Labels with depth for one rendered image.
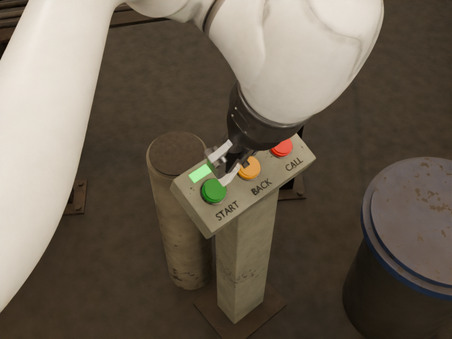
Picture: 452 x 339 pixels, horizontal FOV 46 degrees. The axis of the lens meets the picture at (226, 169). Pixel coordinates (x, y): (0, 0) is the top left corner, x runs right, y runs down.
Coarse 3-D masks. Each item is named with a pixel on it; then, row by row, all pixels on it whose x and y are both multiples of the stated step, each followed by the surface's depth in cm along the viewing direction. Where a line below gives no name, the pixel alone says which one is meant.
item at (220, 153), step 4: (228, 140) 63; (224, 144) 64; (228, 144) 64; (232, 144) 63; (216, 148) 65; (220, 148) 64; (224, 148) 64; (228, 148) 64; (216, 152) 64; (220, 152) 64; (224, 152) 64; (208, 156) 64; (212, 156) 64; (216, 156) 64; (220, 156) 64; (224, 156) 65; (212, 160) 64; (224, 160) 65
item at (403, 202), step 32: (416, 160) 112; (448, 160) 112; (384, 192) 107; (416, 192) 107; (448, 192) 107; (384, 224) 103; (416, 224) 103; (448, 224) 103; (384, 256) 100; (416, 256) 99; (448, 256) 99; (352, 288) 128; (384, 288) 112; (416, 288) 98; (448, 288) 97; (352, 320) 133; (384, 320) 120; (416, 320) 115
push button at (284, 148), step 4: (288, 140) 92; (280, 144) 92; (284, 144) 92; (288, 144) 92; (272, 148) 91; (276, 148) 91; (280, 148) 91; (284, 148) 92; (288, 148) 92; (272, 152) 92; (276, 152) 91; (280, 152) 91; (284, 152) 91; (288, 152) 92; (280, 156) 92; (284, 156) 92
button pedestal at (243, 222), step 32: (288, 160) 92; (192, 192) 86; (256, 192) 89; (224, 224) 86; (256, 224) 99; (224, 256) 110; (256, 256) 111; (224, 288) 123; (256, 288) 126; (224, 320) 135; (256, 320) 135
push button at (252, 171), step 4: (248, 160) 89; (252, 160) 89; (256, 160) 90; (240, 164) 89; (252, 164) 89; (256, 164) 89; (240, 168) 88; (248, 168) 89; (252, 168) 89; (256, 168) 89; (240, 172) 88; (244, 172) 88; (248, 172) 88; (252, 172) 89; (256, 172) 89; (244, 176) 88; (248, 176) 89; (252, 176) 89
